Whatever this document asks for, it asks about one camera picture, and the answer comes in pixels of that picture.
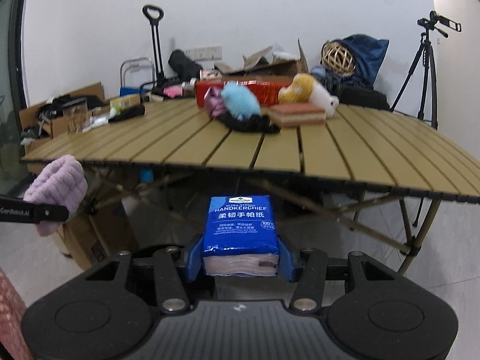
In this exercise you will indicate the yellow and white plush toy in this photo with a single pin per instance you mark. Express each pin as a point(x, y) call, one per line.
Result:
point(300, 90)

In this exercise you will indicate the red cardboard box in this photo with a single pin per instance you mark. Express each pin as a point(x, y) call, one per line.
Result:
point(266, 92)

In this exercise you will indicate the black cloth pouch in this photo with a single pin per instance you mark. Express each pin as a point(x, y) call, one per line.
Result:
point(251, 124)

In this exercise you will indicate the tall cardboard box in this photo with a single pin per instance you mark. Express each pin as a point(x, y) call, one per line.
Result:
point(97, 240)

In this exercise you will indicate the light blue plush toy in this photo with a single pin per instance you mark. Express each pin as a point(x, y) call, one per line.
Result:
point(242, 99)

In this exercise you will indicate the blue plastic container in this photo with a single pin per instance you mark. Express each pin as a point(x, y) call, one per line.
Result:
point(146, 175)

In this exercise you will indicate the black jacket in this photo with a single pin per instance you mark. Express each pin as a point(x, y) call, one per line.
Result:
point(75, 102)

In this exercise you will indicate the pink packet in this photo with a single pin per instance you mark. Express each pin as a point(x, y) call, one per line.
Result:
point(173, 91)

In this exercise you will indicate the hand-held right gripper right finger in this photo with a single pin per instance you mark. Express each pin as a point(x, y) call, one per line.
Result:
point(287, 262)

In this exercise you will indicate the clear jar with black lid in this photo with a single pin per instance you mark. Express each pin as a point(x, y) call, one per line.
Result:
point(75, 118)

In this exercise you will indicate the black knit hat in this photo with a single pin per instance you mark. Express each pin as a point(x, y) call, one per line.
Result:
point(127, 114)

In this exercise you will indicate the small green bottle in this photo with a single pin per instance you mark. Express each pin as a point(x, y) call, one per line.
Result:
point(115, 111)

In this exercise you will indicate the white paper leaflet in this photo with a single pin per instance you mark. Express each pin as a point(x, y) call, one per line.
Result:
point(98, 122)

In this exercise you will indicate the purple satin cloth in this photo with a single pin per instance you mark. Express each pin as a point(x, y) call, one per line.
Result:
point(215, 101)

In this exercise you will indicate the pink box with black picture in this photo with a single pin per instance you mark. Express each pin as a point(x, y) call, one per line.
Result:
point(210, 74)

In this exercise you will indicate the white wall socket panel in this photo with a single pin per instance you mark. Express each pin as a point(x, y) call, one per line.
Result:
point(202, 53)

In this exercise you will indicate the blue bag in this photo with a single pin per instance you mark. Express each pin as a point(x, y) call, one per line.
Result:
point(369, 60)

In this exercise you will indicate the long black bag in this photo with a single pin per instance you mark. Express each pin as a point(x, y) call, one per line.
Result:
point(183, 65)

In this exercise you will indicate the white box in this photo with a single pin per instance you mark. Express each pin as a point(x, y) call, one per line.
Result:
point(284, 56)

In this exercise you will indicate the black tripod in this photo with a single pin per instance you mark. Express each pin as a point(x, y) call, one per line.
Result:
point(425, 67)

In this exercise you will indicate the open cardboard box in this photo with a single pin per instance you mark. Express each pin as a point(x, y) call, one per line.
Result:
point(288, 69)
point(88, 90)
point(56, 127)

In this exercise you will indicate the tan slatted folding table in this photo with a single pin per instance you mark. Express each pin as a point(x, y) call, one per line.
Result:
point(168, 142)

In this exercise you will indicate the black luggage bag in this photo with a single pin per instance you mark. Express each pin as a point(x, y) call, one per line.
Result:
point(363, 99)

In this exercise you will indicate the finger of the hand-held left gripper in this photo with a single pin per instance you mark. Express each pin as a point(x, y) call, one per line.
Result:
point(45, 213)

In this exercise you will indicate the lavender plush toy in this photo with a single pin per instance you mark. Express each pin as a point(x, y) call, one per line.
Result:
point(56, 183)

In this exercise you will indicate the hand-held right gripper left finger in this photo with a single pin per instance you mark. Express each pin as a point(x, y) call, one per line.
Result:
point(194, 260)

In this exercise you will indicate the dark glass door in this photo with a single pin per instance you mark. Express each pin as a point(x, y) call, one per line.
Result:
point(11, 82)

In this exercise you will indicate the wicker ball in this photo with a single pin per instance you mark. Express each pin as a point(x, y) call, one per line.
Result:
point(337, 56)

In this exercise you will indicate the orange layered sponge block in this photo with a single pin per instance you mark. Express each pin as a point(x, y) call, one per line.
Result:
point(296, 115)

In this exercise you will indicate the blue crate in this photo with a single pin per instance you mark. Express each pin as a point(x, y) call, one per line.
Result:
point(131, 92)

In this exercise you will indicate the person's pink fleece clothing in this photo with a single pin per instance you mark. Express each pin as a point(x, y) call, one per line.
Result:
point(13, 315)

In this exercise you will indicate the blue tissue pack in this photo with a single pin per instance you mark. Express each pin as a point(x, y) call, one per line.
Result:
point(240, 225)

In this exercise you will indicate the yellow green carton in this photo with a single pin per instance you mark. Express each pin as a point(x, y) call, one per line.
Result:
point(125, 102)

